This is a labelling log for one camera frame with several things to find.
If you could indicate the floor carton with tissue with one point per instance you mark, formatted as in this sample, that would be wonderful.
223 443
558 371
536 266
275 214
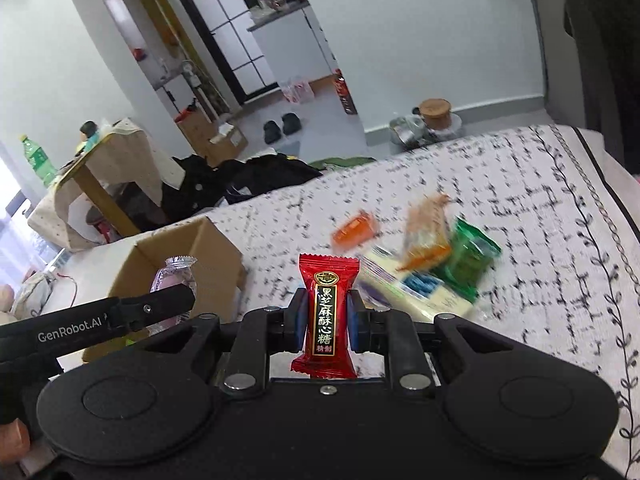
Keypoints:
227 140

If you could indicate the long white snack packet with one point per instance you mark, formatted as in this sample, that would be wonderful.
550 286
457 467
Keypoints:
425 295

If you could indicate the white kitchen cabinet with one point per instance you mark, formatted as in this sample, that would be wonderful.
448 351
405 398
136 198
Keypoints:
295 45

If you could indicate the orange snack packet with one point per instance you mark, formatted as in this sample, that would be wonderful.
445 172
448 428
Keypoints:
355 230

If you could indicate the green soda bottle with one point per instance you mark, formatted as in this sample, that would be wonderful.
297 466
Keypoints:
37 160

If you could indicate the brown round tub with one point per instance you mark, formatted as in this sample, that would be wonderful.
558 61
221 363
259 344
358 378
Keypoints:
435 112

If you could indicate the black and white printed blanket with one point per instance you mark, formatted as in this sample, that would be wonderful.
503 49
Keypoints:
525 185

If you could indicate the black clothes pile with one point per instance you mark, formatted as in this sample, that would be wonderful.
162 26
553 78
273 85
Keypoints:
195 185

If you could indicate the red oil jug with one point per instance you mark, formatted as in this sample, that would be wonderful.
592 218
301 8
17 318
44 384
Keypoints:
345 92

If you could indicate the dark green snack packet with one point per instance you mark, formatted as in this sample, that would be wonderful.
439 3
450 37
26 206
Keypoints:
467 255

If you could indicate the red candy packet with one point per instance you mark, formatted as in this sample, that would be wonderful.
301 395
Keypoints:
325 310

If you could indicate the black framed glass door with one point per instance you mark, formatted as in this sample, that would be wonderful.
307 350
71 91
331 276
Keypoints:
225 25

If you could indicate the tall cardboard carton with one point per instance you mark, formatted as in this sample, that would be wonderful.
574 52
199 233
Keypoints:
192 127

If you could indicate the purple snack packet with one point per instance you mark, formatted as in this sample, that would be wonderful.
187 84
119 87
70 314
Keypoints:
172 277

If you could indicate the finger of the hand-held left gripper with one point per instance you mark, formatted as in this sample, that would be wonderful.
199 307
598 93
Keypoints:
155 305

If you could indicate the cardboard box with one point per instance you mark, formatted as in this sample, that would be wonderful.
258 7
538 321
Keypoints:
220 260

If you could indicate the clear plastic trash bag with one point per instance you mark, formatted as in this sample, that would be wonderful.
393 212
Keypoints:
407 130

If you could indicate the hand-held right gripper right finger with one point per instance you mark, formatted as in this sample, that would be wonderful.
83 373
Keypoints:
356 325

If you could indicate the green floor mat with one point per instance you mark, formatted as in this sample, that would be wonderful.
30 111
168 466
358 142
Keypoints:
345 161

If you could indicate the pink wrapped water bottle pack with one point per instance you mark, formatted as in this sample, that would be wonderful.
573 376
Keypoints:
300 89

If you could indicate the yellow wooden table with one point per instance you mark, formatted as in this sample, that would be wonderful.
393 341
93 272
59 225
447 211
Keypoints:
100 195

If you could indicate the person's left hand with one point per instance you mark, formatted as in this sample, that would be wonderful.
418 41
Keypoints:
11 437

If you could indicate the yellow table with cloth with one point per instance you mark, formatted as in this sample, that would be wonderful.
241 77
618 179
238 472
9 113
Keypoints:
135 155

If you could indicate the black coat on chair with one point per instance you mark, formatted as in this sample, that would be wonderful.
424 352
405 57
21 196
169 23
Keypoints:
600 35

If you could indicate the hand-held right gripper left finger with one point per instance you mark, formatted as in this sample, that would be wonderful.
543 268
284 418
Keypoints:
300 320

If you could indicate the black-haired doll figure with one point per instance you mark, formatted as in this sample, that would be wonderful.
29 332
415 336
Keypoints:
90 132

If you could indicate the clear bread packet orange label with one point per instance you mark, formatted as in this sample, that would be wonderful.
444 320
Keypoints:
425 230

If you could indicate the white standing fan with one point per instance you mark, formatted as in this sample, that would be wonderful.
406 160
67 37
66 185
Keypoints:
190 72

